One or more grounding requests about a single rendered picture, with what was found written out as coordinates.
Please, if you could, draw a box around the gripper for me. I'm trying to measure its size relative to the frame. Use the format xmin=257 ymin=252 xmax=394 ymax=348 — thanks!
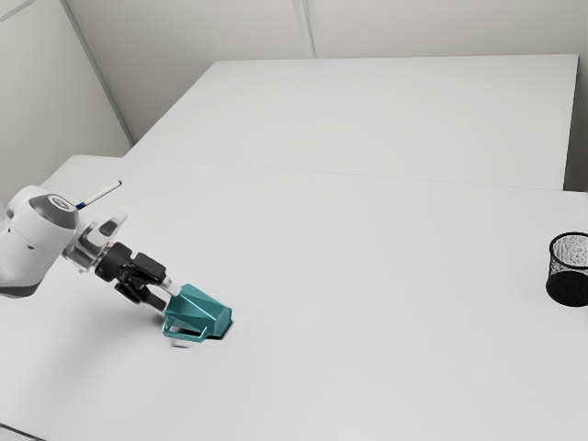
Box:
xmin=94 ymin=242 xmax=183 ymax=312

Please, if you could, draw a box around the teal faceted mug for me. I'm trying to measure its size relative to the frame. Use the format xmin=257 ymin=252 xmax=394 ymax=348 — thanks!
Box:
xmin=162 ymin=283 xmax=234 ymax=343

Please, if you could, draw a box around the white pen with blue cap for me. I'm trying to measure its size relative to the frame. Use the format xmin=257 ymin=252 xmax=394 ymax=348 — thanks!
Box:
xmin=74 ymin=179 xmax=124 ymax=211

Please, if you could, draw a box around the black mesh pen holder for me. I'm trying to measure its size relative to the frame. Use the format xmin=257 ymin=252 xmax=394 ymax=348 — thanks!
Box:
xmin=545 ymin=232 xmax=588 ymax=307

